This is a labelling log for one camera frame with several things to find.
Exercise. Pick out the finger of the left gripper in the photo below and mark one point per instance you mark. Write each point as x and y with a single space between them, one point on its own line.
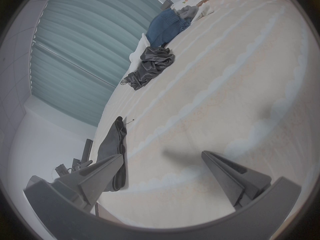
76 164
86 164

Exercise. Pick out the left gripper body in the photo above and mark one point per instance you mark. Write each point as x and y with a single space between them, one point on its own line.
61 170

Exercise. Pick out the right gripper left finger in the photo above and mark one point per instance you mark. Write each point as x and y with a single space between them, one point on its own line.
97 181

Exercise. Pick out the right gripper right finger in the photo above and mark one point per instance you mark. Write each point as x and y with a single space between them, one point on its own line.
232 181

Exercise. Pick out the black T-shirt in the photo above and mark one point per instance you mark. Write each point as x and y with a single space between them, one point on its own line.
110 144

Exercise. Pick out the bed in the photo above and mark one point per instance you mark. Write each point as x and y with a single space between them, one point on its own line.
225 84

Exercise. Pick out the pile of clothes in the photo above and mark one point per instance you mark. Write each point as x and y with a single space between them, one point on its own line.
138 54

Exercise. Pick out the blue-green curtain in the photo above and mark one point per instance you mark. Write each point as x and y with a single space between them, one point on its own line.
70 89
95 29

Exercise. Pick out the black shiny garment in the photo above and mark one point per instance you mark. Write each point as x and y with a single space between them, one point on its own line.
152 64

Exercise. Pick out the dark blue garment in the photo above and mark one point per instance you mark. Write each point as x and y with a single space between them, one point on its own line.
165 26

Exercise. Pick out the grey bedside table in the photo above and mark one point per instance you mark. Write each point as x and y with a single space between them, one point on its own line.
165 6

